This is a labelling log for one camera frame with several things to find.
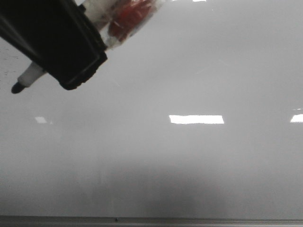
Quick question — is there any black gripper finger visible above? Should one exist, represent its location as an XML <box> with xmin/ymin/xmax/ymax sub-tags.
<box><xmin>0</xmin><ymin>0</ymin><xmax>107</xmax><ymax>90</ymax></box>

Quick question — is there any white black whiteboard marker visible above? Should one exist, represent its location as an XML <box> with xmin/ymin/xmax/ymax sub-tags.
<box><xmin>11</xmin><ymin>0</ymin><xmax>167</xmax><ymax>94</ymax></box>

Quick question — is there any white whiteboard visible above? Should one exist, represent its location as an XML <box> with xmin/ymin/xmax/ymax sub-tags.
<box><xmin>0</xmin><ymin>0</ymin><xmax>303</xmax><ymax>219</ymax></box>

